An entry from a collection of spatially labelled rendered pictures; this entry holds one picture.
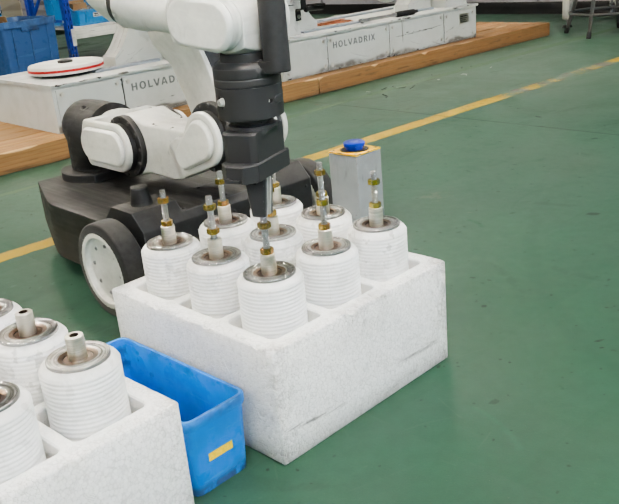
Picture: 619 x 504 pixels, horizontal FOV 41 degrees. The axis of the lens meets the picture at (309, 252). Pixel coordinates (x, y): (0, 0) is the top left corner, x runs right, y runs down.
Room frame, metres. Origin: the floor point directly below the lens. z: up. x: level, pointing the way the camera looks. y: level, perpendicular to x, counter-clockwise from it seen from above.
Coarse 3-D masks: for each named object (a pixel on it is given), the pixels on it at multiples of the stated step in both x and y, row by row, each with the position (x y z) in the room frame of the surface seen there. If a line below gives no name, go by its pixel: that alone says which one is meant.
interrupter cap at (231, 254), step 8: (224, 248) 1.20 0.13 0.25; (232, 248) 1.19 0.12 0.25; (192, 256) 1.17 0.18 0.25; (200, 256) 1.17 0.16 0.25; (208, 256) 1.18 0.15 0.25; (224, 256) 1.17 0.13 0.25; (232, 256) 1.16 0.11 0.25; (240, 256) 1.16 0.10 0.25; (200, 264) 1.14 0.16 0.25; (208, 264) 1.13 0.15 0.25; (216, 264) 1.13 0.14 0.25
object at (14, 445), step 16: (16, 384) 0.83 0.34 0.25; (0, 416) 0.76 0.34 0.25; (16, 416) 0.77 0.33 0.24; (32, 416) 0.79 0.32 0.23; (0, 432) 0.75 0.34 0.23; (16, 432) 0.76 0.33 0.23; (32, 432) 0.78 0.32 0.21; (0, 448) 0.75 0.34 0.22; (16, 448) 0.76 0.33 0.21; (32, 448) 0.78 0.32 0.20; (0, 464) 0.75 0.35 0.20; (16, 464) 0.76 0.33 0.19; (32, 464) 0.77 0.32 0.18; (0, 480) 0.75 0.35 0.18
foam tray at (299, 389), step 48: (144, 288) 1.27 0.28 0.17; (384, 288) 1.15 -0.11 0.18; (432, 288) 1.22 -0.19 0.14; (144, 336) 1.20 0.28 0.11; (192, 336) 1.10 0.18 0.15; (240, 336) 1.04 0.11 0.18; (288, 336) 1.02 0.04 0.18; (336, 336) 1.06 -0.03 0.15; (384, 336) 1.13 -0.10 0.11; (432, 336) 1.22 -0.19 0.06; (240, 384) 1.03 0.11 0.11; (288, 384) 0.99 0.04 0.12; (336, 384) 1.06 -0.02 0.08; (384, 384) 1.13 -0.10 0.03; (288, 432) 0.98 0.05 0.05
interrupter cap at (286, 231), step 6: (282, 228) 1.27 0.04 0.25; (288, 228) 1.26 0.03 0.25; (294, 228) 1.26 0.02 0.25; (252, 234) 1.25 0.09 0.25; (258, 234) 1.25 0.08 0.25; (282, 234) 1.24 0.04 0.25; (288, 234) 1.23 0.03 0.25; (294, 234) 1.24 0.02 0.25; (258, 240) 1.22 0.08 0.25; (270, 240) 1.21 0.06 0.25; (276, 240) 1.21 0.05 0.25
